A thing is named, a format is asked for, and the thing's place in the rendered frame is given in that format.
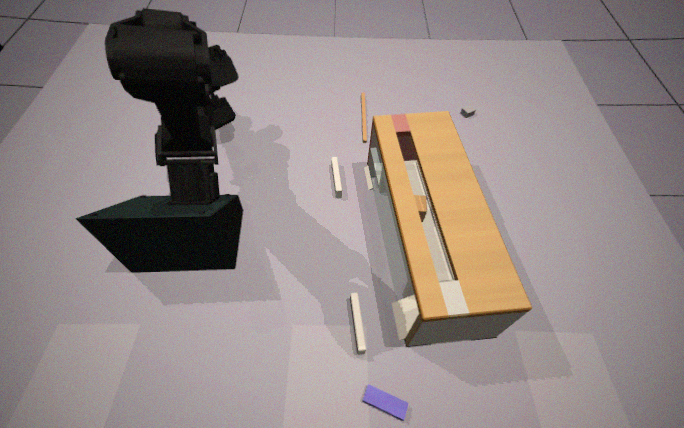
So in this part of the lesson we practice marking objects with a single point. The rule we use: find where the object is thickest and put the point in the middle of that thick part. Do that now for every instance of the small purple block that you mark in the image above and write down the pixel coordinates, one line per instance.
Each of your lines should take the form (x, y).
(388, 403)

